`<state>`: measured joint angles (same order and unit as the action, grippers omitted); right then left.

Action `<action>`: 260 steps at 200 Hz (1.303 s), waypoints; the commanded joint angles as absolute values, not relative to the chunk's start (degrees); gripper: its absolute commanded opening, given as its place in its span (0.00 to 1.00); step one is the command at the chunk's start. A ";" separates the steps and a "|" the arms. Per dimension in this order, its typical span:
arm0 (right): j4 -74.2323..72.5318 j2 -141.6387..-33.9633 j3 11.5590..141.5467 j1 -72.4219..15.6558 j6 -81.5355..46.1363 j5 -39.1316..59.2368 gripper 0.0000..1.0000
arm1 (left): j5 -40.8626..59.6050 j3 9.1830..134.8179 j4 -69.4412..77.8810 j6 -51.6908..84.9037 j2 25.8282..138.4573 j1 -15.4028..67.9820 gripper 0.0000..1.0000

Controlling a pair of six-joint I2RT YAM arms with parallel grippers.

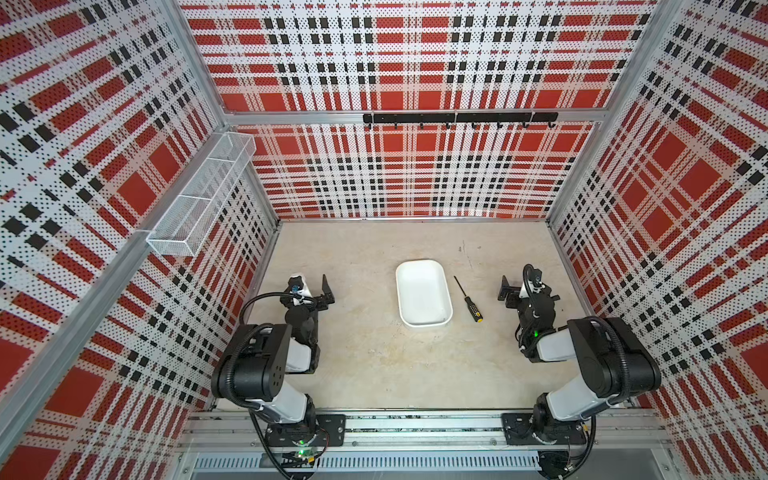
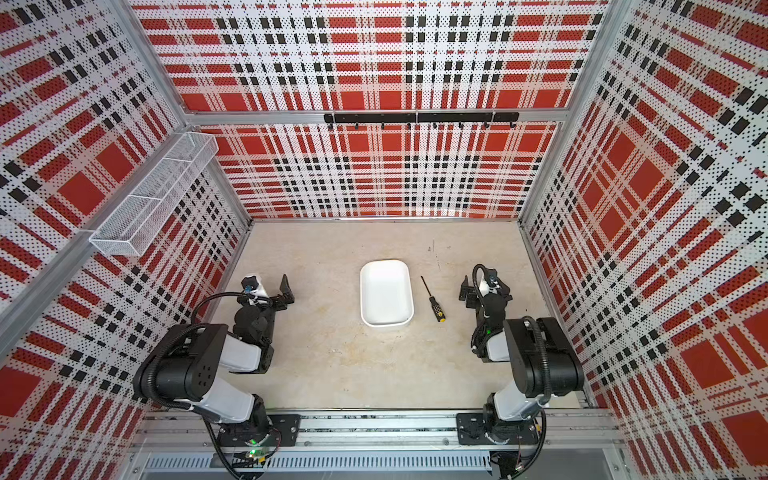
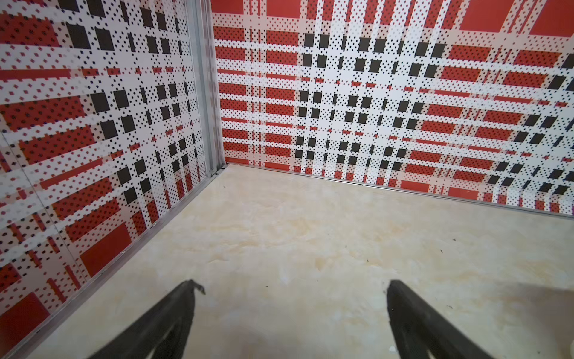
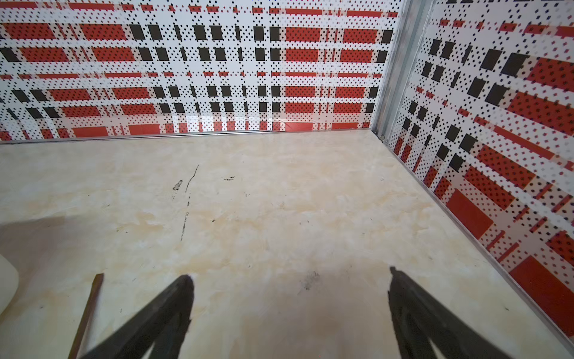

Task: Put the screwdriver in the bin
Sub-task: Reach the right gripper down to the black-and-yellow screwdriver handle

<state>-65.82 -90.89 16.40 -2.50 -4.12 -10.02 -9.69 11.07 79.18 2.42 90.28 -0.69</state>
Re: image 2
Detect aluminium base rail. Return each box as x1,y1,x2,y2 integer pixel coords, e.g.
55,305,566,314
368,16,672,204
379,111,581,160
128,409,625,475

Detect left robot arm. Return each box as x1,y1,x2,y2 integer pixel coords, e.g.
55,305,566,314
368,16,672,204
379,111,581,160
133,275,301,449

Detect white wire mesh basket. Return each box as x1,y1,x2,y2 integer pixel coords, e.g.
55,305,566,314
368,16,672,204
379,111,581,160
89,132,218,257

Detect white plastic bin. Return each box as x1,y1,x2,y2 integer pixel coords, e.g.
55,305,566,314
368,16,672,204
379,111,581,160
359,259,415,329

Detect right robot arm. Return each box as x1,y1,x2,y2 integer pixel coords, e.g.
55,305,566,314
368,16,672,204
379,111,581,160
456,264,585,446

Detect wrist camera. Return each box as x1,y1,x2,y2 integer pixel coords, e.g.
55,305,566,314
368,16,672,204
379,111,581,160
484,268,499,289
241,275,268,298

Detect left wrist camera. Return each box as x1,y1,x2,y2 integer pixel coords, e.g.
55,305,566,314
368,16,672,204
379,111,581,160
241,275,268,298

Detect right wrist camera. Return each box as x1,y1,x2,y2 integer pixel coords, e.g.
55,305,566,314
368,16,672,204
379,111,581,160
484,268,499,289

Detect black yellow screwdriver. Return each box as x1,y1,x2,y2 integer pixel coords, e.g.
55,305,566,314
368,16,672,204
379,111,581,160
421,276,446,323

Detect black hook rail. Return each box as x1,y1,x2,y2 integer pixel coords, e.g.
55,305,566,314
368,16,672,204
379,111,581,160
323,111,521,128

